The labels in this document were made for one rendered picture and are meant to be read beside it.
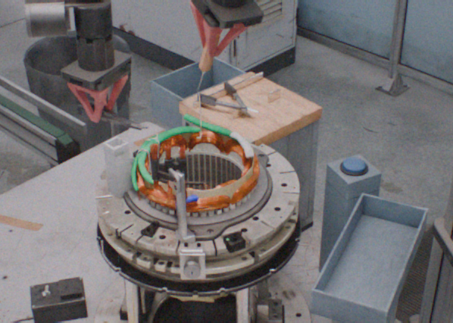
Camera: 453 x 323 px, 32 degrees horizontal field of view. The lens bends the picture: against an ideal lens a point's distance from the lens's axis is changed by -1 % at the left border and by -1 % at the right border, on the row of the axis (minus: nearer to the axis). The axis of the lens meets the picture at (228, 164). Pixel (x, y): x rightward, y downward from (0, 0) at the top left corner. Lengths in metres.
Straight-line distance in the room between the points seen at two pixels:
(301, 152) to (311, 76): 2.40
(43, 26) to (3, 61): 3.04
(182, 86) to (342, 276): 0.65
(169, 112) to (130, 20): 2.52
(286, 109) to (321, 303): 0.50
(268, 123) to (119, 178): 0.36
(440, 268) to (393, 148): 1.94
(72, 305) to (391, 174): 2.01
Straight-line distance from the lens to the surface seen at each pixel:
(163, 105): 1.61
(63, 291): 1.48
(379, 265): 1.23
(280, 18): 3.81
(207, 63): 1.13
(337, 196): 1.42
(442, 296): 1.52
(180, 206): 1.10
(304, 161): 1.56
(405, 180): 3.23
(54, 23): 1.21
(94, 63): 1.24
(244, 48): 3.69
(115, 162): 1.20
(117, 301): 1.49
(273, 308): 1.41
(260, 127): 1.45
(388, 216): 1.31
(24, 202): 1.80
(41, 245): 1.68
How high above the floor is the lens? 1.82
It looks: 34 degrees down
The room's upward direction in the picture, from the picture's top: straight up
